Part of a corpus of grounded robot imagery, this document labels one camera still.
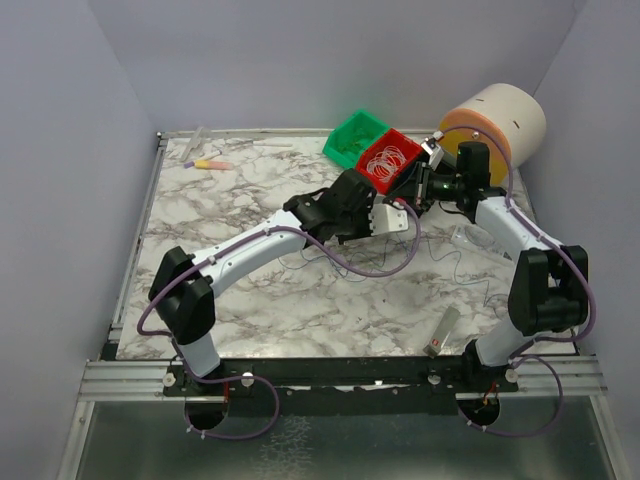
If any blue cable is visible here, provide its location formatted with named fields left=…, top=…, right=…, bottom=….
left=277, top=234, right=519, bottom=321

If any black plastic bin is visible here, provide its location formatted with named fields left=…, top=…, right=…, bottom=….
left=387, top=160, right=426, bottom=205

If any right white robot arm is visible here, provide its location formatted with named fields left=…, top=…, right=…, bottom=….
left=415, top=137, right=597, bottom=369

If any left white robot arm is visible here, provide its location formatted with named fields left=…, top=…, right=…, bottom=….
left=145, top=169, right=377, bottom=377

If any clear protractor packet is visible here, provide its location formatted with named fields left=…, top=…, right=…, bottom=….
left=451, top=224, right=513, bottom=265

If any red plastic bin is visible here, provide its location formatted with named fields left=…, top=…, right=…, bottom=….
left=355, top=128, right=423, bottom=194

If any green plastic bin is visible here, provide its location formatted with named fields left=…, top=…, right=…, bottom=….
left=322, top=109, right=390, bottom=169

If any large beige cylinder drum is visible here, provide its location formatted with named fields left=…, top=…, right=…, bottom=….
left=439, top=83, right=547, bottom=185

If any pink yellow marker pen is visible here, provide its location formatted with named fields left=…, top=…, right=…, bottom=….
left=183, top=160, right=234, bottom=171

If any small grey staples box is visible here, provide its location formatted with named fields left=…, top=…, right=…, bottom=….
left=423, top=306, right=460, bottom=358

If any clear plastic tube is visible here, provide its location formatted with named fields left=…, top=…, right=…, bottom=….
left=181, top=127, right=207, bottom=163

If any black mounting base bar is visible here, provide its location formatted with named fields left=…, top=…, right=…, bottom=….
left=163, top=354, right=518, bottom=416

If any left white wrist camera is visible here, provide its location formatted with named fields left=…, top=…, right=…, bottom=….
left=368, top=202, right=409, bottom=237

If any white coiled cable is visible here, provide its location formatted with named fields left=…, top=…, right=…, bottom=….
left=365, top=144, right=407, bottom=180

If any green coiled cable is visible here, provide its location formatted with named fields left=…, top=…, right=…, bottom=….
left=337, top=134, right=374, bottom=154

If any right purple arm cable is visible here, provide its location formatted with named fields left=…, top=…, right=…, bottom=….
left=439, top=124, right=597, bottom=439

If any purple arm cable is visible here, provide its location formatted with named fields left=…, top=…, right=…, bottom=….
left=439, top=124, right=597, bottom=439
left=135, top=197, right=421, bottom=441

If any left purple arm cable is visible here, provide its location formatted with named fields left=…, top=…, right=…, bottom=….
left=135, top=197, right=421, bottom=441

